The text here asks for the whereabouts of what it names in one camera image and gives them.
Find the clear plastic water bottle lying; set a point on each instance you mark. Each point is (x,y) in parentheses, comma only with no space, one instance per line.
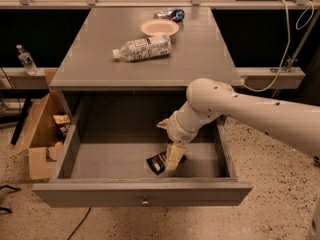
(145,48)

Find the grey cabinet counter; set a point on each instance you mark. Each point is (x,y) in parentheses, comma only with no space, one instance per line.
(198,51)

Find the white paper bowl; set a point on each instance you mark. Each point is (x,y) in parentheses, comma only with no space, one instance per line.
(156,27)

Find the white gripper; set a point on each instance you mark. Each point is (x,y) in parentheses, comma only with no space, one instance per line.
(175,129)

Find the blue silver chip bag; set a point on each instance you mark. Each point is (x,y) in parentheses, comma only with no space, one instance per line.
(176,15)

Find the black rxbar chocolate bar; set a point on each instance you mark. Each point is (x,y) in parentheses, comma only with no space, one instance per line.
(157,162)

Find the metal drawer knob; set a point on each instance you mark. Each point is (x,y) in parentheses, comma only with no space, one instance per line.
(145,202)

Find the metal railing shelf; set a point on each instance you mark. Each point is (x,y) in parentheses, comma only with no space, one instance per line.
(253,77)

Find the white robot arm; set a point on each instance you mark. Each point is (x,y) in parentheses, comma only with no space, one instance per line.
(294,124)

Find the snack box inside carton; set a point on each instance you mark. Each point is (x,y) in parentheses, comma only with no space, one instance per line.
(63,123)

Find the open cardboard box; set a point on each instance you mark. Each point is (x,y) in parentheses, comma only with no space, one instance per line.
(39,137)

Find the small upright water bottle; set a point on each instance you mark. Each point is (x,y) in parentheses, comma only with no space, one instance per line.
(26,59)

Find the grey open top drawer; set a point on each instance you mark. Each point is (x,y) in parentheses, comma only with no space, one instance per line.
(104,159)

